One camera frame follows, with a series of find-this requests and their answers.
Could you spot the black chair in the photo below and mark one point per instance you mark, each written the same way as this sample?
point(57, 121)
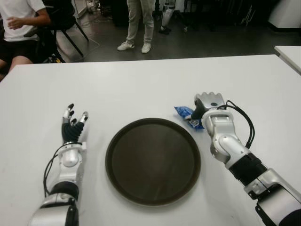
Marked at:
point(58, 14)

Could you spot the yellow black floor object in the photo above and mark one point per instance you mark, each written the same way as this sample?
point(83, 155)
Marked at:
point(56, 60)

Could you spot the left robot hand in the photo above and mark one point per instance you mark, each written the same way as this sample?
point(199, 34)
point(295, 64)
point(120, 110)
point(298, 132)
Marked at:
point(70, 131)

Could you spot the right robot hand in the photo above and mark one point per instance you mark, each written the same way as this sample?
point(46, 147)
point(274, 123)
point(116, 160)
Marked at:
point(209, 100)

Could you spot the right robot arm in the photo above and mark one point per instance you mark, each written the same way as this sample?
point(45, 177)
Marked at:
point(223, 141)

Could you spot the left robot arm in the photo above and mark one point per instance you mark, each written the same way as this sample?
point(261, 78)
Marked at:
point(68, 157)

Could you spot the round dark brown tray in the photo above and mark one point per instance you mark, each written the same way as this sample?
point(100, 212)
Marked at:
point(152, 162)

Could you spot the white humanoid robot legs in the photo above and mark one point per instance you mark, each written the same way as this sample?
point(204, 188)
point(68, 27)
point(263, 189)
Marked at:
point(165, 16)

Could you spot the standing person beige trousers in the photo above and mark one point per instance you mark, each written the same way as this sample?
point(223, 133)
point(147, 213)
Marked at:
point(138, 21)

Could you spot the seated person white shirt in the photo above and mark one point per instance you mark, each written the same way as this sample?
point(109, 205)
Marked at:
point(16, 26)

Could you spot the grey metal folding stand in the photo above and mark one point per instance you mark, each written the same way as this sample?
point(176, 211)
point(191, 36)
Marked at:
point(249, 16)

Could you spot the white cabinet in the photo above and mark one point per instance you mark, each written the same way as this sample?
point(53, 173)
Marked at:
point(287, 14)

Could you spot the white side table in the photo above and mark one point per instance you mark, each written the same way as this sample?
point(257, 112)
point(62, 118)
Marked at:
point(291, 56)

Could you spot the blue Oreo packet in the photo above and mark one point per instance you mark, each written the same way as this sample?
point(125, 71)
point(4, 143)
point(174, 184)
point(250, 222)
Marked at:
point(182, 111)

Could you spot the white panel cart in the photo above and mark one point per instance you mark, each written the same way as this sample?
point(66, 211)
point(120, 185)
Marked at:
point(78, 8)

